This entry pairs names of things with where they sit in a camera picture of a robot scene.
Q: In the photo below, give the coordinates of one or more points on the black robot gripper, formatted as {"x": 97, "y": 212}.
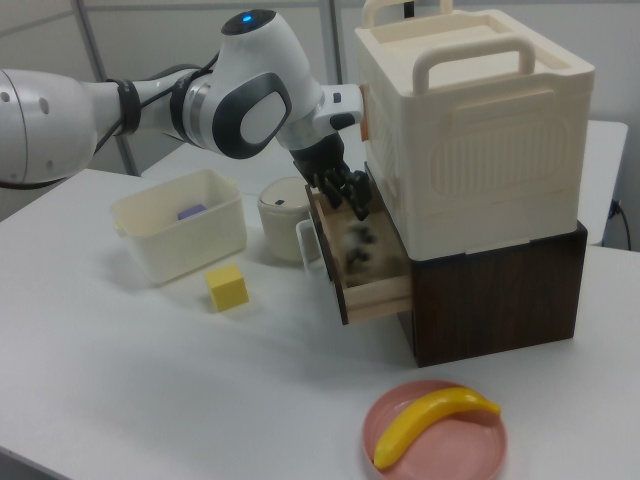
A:
{"x": 320, "y": 152}

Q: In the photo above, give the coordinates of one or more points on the black and white panda toy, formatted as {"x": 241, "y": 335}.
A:
{"x": 361, "y": 247}

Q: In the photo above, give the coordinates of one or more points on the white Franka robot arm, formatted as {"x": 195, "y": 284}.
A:
{"x": 250, "y": 90}

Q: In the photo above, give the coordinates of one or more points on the light wooden drawer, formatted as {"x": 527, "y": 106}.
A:
{"x": 375, "y": 295}

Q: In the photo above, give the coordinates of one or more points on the yellow toy banana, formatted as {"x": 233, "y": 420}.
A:
{"x": 425, "y": 415}

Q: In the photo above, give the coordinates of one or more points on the cream lidded round container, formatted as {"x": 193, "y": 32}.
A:
{"x": 280, "y": 225}

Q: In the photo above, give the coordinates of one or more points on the copper latch on storage box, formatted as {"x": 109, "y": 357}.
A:
{"x": 364, "y": 112}

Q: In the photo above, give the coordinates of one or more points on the yellow cube block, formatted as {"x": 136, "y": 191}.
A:
{"x": 227, "y": 290}

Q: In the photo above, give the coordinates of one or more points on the purple cube block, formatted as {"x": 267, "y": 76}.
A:
{"x": 192, "y": 211}

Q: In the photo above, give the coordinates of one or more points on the cream plastic open bin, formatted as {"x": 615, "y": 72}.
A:
{"x": 185, "y": 245}

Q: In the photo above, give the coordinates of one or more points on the dark wood cabinet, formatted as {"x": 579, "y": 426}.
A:
{"x": 500, "y": 300}

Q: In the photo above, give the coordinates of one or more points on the pink plate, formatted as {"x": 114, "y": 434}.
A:
{"x": 445, "y": 445}

